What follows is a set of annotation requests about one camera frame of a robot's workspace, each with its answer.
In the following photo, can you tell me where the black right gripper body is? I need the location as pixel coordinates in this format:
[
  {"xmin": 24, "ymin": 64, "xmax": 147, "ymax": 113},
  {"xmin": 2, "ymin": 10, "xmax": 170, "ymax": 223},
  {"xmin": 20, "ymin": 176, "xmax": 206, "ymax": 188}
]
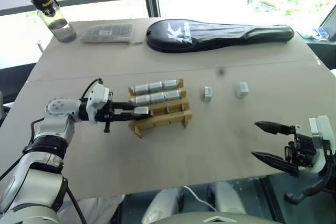
[{"xmin": 283, "ymin": 125, "xmax": 317, "ymax": 169}]

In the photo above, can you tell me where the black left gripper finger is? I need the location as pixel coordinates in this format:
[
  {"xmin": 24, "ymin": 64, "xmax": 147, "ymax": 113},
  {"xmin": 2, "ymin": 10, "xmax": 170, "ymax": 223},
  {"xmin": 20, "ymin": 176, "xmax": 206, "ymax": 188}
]
[
  {"xmin": 113, "ymin": 101, "xmax": 138, "ymax": 110},
  {"xmin": 113, "ymin": 111, "xmax": 151, "ymax": 123}
]

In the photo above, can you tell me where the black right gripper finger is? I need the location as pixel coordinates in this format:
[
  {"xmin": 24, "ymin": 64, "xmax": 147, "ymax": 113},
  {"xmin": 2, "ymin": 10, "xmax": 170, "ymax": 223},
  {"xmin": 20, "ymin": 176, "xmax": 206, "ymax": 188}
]
[
  {"xmin": 250, "ymin": 151, "xmax": 300, "ymax": 178},
  {"xmin": 254, "ymin": 121, "xmax": 298, "ymax": 136}
]

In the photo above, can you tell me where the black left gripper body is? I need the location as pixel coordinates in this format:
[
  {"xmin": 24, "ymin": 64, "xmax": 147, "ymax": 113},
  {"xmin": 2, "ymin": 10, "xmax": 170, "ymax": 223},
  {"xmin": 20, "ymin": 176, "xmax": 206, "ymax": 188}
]
[{"xmin": 94, "ymin": 91, "xmax": 117, "ymax": 134}]

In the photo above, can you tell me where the wooden rack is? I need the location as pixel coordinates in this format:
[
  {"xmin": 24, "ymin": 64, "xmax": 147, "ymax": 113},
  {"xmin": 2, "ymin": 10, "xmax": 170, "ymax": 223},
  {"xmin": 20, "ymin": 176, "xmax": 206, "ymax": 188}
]
[{"xmin": 127, "ymin": 78, "xmax": 193, "ymax": 139}]

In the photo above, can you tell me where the clear plastic compartment box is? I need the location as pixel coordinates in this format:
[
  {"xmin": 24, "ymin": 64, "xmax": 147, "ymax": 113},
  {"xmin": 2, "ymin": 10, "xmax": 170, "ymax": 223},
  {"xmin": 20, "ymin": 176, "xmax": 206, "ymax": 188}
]
[{"xmin": 79, "ymin": 23, "xmax": 134, "ymax": 45}]

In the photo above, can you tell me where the grey rounded robot body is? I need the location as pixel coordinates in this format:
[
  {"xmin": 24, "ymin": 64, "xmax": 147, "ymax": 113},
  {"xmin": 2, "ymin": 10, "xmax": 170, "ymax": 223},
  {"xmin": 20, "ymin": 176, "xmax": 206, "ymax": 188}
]
[{"xmin": 142, "ymin": 181, "xmax": 280, "ymax": 224}]

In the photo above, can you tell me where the white cloth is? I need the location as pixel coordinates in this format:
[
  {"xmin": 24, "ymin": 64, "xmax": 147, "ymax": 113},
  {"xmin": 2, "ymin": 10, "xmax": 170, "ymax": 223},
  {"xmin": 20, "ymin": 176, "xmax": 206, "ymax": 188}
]
[{"xmin": 59, "ymin": 194, "xmax": 126, "ymax": 224}]

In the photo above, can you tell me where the blue and white box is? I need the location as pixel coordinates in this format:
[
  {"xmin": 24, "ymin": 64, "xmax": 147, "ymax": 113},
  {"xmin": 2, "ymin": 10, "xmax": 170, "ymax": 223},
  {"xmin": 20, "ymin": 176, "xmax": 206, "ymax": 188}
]
[{"xmin": 311, "ymin": 27, "xmax": 330, "ymax": 41}]

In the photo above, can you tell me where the clear water bottle black lid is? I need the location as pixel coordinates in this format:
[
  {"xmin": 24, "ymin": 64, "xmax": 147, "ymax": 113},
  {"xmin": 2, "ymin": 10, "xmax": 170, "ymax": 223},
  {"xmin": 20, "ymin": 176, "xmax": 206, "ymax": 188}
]
[{"xmin": 27, "ymin": 0, "xmax": 77, "ymax": 44}]

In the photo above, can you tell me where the black racket case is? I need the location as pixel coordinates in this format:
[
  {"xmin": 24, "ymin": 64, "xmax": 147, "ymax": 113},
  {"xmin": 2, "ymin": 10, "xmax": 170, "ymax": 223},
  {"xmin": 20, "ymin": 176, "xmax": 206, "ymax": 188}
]
[{"xmin": 145, "ymin": 19, "xmax": 296, "ymax": 53}]

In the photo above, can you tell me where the dark monitor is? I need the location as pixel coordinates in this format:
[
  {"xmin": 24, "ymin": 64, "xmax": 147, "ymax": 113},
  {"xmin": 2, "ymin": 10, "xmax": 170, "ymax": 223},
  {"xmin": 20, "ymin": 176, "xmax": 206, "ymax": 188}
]
[{"xmin": 320, "ymin": 5, "xmax": 336, "ymax": 41}]

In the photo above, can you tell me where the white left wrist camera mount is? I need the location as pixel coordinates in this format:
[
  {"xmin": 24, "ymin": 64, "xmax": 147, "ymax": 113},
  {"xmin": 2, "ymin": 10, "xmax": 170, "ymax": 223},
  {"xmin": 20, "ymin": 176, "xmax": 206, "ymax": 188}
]
[{"xmin": 85, "ymin": 83, "xmax": 110, "ymax": 124}]

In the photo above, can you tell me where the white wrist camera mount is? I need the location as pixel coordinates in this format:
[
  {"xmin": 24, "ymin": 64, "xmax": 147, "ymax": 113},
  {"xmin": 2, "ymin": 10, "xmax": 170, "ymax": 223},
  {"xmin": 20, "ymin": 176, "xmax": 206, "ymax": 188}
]
[
  {"xmin": 85, "ymin": 83, "xmax": 110, "ymax": 124},
  {"xmin": 308, "ymin": 115, "xmax": 336, "ymax": 174}
]

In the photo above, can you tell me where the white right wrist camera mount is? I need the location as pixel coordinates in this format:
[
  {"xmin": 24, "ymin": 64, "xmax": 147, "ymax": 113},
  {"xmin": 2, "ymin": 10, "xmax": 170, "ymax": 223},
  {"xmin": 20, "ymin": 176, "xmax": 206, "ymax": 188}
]
[{"xmin": 308, "ymin": 115, "xmax": 336, "ymax": 174}]

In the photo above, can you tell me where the thin white cable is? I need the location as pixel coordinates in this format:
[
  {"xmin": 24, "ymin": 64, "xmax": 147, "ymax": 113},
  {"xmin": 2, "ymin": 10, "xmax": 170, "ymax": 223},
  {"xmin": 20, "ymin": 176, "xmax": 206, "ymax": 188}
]
[{"xmin": 183, "ymin": 185, "xmax": 217, "ymax": 212}]

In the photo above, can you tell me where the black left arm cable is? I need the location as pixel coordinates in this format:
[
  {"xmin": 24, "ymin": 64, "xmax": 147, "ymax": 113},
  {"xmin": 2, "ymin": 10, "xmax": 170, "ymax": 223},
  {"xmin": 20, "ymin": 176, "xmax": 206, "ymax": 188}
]
[{"xmin": 64, "ymin": 179, "xmax": 88, "ymax": 224}]

